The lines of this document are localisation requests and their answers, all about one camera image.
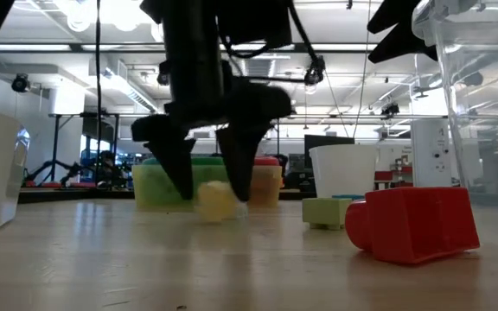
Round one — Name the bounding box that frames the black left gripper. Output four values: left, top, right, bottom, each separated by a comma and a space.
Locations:
131, 0, 293, 203

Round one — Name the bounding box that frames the green foam die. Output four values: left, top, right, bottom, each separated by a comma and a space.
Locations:
190, 155, 233, 187

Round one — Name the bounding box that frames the yellow small toy block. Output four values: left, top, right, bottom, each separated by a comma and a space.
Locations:
195, 180, 238, 225

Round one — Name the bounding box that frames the red foam die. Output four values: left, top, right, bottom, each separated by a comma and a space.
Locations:
251, 155, 281, 207

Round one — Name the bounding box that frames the teal foam die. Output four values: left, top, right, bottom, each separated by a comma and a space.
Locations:
142, 157, 189, 207

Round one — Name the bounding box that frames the mint small toy block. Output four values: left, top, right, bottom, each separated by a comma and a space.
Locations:
233, 200, 250, 219

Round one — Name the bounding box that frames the clear plastic bin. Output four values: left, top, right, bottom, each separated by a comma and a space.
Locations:
412, 0, 498, 251

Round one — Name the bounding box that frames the lime green toy block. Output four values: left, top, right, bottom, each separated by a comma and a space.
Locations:
302, 197, 354, 231

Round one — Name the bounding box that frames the black ceiling spotlight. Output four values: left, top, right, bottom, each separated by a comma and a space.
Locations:
380, 102, 401, 118
156, 60, 173, 86
10, 73, 30, 93

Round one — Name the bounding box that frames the yellow translucent bin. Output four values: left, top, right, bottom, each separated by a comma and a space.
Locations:
131, 163, 284, 212

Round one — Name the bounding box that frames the person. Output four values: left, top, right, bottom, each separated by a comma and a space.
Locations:
97, 150, 119, 187

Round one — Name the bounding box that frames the white pillar with sockets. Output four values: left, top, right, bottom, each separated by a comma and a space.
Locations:
411, 118, 453, 189

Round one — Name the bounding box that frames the red cabinet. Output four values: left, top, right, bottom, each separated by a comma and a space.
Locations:
373, 166, 413, 190

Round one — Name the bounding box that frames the white round cup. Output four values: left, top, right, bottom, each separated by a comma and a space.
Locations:
309, 144, 380, 199

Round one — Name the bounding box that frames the red stepped toy block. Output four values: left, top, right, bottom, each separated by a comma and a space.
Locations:
344, 187, 481, 266

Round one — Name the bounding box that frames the black overhead crossbar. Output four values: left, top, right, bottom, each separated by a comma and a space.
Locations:
0, 41, 380, 54

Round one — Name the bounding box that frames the thin hanging cable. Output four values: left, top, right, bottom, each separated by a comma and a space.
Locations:
352, 0, 372, 139

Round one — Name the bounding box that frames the black background station frame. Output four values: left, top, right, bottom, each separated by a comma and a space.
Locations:
49, 112, 120, 178
215, 113, 281, 159

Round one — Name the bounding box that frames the black overhead camera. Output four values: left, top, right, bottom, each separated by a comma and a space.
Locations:
303, 54, 326, 86

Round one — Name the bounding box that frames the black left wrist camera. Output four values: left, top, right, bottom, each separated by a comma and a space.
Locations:
216, 0, 294, 49

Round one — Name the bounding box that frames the black aluminium table frame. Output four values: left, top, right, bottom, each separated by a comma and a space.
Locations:
17, 188, 136, 204

